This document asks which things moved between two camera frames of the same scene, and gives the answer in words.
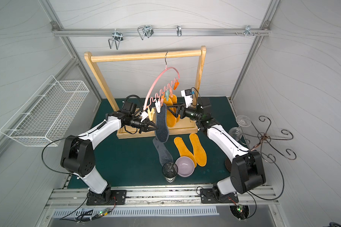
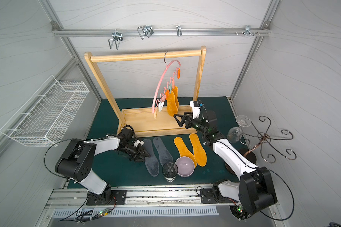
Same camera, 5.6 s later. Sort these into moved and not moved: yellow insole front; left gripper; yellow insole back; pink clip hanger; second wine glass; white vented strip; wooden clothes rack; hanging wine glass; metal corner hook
Moved: pink clip hanger; yellow insole back; left gripper
Not moved: yellow insole front; second wine glass; wooden clothes rack; hanging wine glass; metal corner hook; white vented strip
